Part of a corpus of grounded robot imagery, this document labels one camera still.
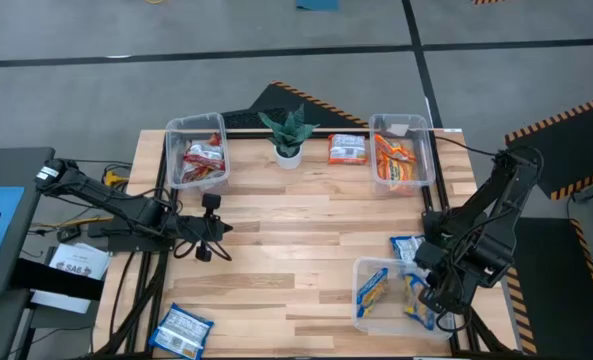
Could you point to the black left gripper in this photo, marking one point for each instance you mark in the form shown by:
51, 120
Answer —
216, 229

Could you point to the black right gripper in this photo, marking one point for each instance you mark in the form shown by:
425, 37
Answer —
441, 267

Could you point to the blue ramen noodle pack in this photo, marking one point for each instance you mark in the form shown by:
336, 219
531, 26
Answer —
373, 292
181, 330
418, 300
407, 247

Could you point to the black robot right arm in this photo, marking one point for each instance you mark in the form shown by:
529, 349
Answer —
506, 190

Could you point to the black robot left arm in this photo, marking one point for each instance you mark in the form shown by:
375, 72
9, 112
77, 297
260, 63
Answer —
101, 192

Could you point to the large clear plastic bin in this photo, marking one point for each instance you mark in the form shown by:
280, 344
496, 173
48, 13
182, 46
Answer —
386, 325

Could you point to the white plant pot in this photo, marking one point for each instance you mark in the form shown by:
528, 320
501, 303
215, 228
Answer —
289, 161

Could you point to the yellow connector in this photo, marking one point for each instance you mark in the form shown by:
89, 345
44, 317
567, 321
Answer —
113, 178

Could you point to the black hazard striped mat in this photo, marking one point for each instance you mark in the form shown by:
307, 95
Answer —
296, 97
551, 290
561, 145

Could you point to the green snake plant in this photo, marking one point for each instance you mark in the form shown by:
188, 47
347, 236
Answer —
288, 132

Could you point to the clear plastic bin white label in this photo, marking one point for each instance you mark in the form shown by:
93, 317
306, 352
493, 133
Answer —
423, 165

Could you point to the white paper sheet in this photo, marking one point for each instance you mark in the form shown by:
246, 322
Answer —
76, 265

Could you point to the black power adapter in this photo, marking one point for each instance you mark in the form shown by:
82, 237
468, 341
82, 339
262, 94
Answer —
68, 233

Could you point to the white paper label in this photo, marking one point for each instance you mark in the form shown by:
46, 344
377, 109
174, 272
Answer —
396, 129

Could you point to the gray desk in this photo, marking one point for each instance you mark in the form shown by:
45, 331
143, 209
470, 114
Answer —
31, 235

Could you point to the blue desk mat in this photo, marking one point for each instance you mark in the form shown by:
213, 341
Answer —
1, 235

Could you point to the blue floor mat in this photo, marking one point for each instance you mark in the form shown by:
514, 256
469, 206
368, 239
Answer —
317, 5

